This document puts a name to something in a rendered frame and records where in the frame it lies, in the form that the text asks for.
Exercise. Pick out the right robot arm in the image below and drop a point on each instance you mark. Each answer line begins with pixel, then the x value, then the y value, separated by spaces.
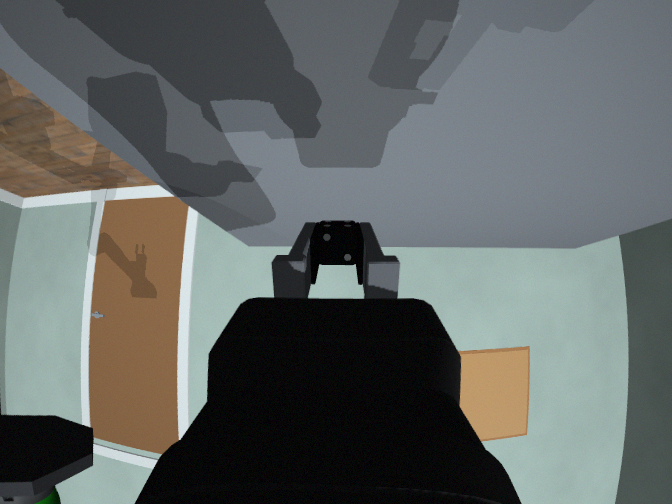
pixel 50 496

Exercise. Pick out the black die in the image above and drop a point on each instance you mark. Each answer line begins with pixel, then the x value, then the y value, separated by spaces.
pixel 337 242

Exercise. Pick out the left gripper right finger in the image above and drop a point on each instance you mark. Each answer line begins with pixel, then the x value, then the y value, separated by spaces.
pixel 378 273

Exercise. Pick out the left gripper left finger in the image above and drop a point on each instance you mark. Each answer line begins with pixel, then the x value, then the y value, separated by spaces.
pixel 293 274

